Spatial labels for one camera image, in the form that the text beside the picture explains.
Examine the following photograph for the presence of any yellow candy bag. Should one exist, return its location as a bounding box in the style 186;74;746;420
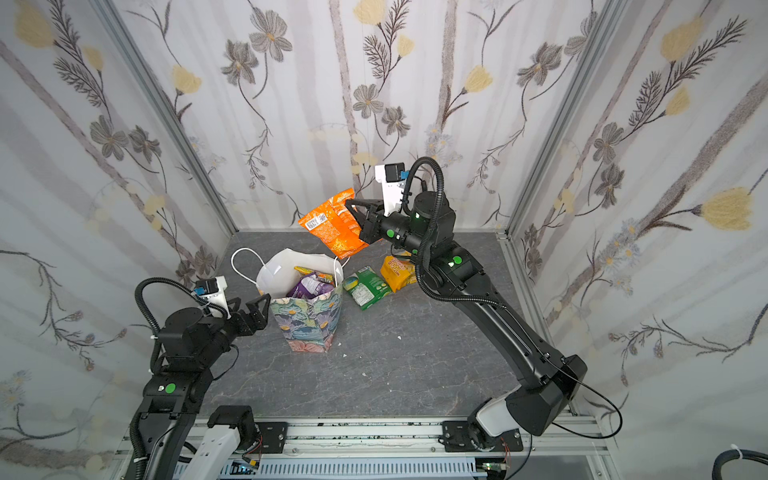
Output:
380;255;416;293

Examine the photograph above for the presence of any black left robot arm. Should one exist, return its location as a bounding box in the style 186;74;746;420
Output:
127;277;271;479

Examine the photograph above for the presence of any floral white paper bag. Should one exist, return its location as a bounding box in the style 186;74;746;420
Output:
230;247;345;353

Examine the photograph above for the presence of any orange fruit snack packet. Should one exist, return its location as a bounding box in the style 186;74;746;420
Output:
294;266;336;285

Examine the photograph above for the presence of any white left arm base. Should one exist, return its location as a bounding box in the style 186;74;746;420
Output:
180;405;261;480

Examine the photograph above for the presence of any orange chips packet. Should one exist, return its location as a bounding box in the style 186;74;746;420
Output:
299;188;369;259

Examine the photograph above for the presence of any green snack packet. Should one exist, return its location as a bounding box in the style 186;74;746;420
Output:
342;266;392;310

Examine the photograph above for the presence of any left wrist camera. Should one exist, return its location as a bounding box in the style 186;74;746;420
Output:
192;276;229;313

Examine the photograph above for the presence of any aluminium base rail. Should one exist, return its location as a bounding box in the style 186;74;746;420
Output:
113;416;607;480

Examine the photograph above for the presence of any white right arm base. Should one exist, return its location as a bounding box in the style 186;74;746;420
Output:
467;396;521;451

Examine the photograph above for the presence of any purple snack packet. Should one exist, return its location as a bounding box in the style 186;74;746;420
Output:
286;276;335;299

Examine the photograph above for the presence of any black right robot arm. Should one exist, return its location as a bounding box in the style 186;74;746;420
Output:
345;157;587;444

